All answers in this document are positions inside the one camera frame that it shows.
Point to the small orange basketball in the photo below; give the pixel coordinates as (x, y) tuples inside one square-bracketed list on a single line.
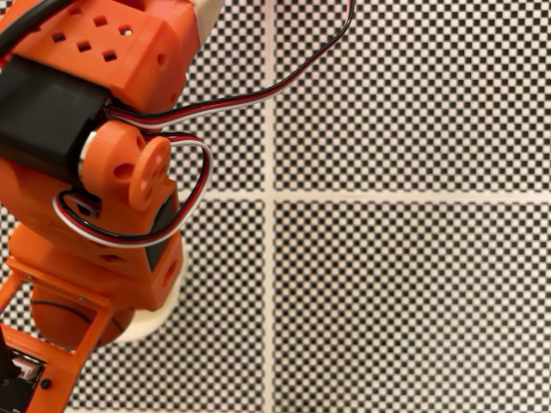
[(56, 318)]

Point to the cream paper cup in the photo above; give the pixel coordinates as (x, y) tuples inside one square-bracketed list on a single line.
[(150, 322)]

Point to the black white checkerboard paper sheet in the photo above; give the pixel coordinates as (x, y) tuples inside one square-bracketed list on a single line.
[(387, 107), (215, 344), (387, 301), (237, 150)]

